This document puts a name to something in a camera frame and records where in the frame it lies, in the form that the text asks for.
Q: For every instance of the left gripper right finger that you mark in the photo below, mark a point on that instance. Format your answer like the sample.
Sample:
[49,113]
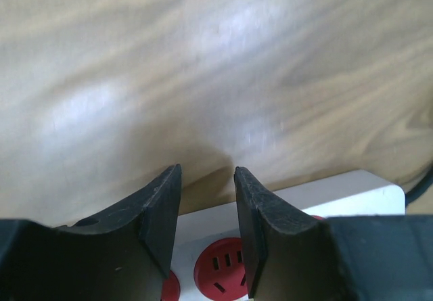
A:
[290,255]

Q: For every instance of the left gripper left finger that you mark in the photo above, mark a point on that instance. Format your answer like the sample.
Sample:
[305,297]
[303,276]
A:
[123,252]

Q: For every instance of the white red power strip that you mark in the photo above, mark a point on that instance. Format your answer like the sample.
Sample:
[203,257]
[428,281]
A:
[207,253]

